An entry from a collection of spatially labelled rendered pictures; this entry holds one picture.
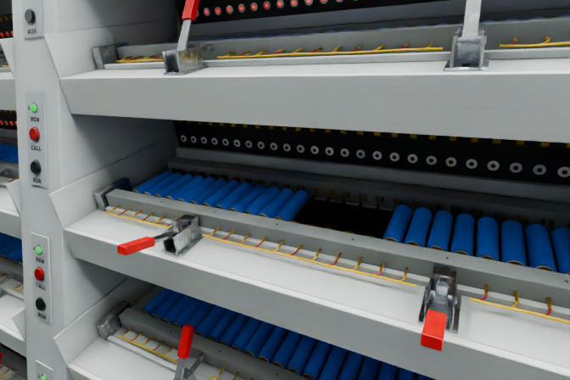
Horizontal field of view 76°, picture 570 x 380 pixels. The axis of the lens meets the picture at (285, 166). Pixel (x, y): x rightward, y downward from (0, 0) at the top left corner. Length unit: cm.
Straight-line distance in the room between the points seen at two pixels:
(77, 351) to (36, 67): 38
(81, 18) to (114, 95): 14
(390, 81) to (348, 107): 4
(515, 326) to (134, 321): 47
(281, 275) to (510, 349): 19
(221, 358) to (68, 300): 22
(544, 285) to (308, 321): 19
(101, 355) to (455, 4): 62
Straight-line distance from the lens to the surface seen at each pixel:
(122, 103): 46
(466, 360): 33
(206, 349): 53
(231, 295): 39
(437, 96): 28
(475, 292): 35
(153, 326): 58
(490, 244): 38
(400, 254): 35
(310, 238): 37
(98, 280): 61
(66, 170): 54
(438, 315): 28
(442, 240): 38
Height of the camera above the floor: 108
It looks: 7 degrees down
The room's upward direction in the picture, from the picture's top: 3 degrees clockwise
